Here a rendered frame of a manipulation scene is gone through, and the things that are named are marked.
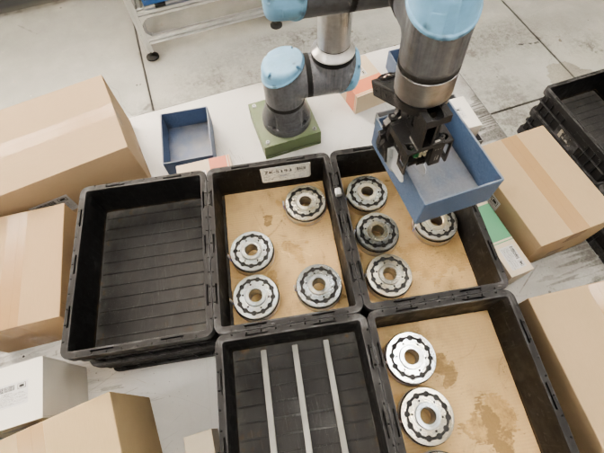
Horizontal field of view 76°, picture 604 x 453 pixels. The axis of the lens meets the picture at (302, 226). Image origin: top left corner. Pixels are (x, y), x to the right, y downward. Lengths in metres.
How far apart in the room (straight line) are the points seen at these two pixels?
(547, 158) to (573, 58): 1.89
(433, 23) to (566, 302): 0.68
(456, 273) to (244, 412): 0.56
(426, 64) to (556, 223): 0.70
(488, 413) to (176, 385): 0.69
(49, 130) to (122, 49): 1.79
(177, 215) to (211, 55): 1.84
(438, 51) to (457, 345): 0.63
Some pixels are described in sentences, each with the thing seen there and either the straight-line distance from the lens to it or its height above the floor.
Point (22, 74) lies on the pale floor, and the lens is 3.18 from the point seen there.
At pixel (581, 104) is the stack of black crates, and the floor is 0.49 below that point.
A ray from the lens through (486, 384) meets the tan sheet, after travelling 0.93.
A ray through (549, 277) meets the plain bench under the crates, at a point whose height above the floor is 0.70.
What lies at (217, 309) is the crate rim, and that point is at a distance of 0.81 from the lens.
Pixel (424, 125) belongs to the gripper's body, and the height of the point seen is 1.31.
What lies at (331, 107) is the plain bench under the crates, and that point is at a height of 0.70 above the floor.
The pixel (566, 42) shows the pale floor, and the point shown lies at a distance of 3.14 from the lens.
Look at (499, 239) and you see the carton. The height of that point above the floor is 0.82.
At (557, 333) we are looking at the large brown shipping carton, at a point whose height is 0.90.
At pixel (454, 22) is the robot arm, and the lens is 0.45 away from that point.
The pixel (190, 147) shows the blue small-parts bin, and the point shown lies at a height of 0.70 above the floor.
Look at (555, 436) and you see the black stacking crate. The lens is 0.90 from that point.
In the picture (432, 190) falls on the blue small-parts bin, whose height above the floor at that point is 1.07.
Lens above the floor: 1.69
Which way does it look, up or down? 63 degrees down
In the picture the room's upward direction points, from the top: 4 degrees counter-clockwise
